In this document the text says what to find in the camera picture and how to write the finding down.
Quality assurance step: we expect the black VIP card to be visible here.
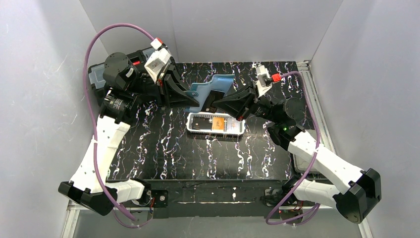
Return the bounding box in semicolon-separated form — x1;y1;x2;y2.
201;90;225;113

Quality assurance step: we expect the blue leather card holder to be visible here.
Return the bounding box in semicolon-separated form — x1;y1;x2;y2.
185;74;235;113

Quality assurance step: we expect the white plastic basket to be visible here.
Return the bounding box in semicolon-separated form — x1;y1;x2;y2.
186;112;245;136

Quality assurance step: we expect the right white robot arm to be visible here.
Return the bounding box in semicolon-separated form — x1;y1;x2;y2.
211;86;381;224

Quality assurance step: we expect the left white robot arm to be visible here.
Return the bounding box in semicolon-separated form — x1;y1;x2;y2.
58;50;199;216

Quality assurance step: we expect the white credit card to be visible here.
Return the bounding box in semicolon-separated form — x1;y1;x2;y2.
226;119;243;134

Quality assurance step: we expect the orange credit card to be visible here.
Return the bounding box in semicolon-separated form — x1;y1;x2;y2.
211;117;225;131

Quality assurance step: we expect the black red toolbox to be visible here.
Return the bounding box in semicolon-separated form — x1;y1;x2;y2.
87;46;174;108

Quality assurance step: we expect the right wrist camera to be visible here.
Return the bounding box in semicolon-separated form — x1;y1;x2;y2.
256;65;281;98

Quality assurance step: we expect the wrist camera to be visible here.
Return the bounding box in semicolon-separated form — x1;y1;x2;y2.
144;38;172;84
256;65;281;98

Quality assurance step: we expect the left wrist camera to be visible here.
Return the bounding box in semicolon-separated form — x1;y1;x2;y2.
144;38;172;84

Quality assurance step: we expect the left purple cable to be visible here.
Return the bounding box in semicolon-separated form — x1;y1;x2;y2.
82;23;158;229

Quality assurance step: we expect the aluminium frame rail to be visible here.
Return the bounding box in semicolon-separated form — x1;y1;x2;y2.
60;60;373;238

